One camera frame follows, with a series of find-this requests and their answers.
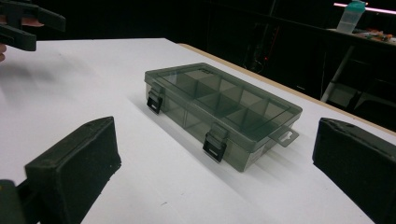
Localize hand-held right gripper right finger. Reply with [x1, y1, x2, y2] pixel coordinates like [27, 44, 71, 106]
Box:
[312, 117, 396, 224]

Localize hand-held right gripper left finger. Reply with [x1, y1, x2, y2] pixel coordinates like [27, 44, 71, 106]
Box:
[24, 116, 123, 224]

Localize grey transparent compartment box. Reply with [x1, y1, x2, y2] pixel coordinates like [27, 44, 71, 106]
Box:
[144, 63, 304, 173]

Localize desk with white leg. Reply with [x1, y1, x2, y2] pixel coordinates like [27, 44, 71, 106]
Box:
[320, 27, 396, 105]

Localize orange and green small items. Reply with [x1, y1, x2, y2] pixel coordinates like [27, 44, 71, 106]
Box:
[358, 27, 394, 43]

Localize clear bottle with teal cap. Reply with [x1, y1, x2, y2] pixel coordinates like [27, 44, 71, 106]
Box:
[335, 0, 367, 35]

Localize pink light strip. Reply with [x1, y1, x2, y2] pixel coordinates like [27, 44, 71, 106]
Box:
[332, 2, 396, 16]

